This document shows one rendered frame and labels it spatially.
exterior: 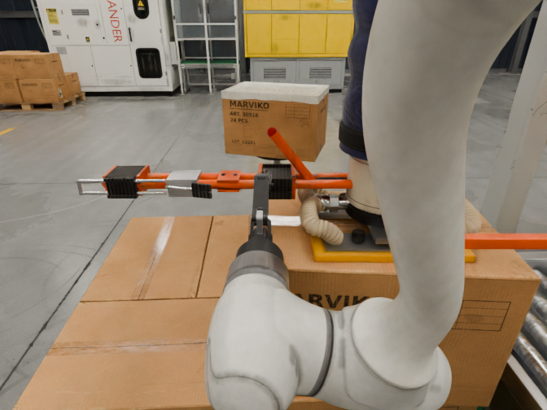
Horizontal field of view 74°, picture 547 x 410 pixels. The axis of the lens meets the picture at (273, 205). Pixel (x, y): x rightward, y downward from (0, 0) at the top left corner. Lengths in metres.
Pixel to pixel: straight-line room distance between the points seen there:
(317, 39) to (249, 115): 5.91
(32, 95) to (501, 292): 7.39
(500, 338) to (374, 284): 0.32
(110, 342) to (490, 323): 1.01
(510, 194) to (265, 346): 2.09
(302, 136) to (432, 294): 1.95
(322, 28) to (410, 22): 7.92
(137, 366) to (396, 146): 1.04
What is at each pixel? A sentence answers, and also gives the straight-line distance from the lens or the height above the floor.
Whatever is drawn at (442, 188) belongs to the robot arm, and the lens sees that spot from 0.24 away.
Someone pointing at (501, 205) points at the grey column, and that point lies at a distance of 2.38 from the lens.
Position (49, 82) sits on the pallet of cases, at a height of 0.47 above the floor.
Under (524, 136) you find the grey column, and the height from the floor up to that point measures 0.88.
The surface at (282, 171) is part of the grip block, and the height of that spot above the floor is 1.09.
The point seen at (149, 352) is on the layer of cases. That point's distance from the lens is 1.19.
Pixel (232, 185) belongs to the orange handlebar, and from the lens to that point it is 0.82.
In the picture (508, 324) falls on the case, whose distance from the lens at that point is 0.96.
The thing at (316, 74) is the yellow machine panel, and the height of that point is 0.38.
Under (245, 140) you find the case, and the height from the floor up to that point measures 0.72.
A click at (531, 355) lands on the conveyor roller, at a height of 0.55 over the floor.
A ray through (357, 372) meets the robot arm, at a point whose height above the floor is 1.08.
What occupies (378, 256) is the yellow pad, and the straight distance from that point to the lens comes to 0.80.
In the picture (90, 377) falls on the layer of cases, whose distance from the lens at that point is 1.19.
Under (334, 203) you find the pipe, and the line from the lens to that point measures 0.86.
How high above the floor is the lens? 1.40
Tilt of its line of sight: 27 degrees down
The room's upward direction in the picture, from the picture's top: straight up
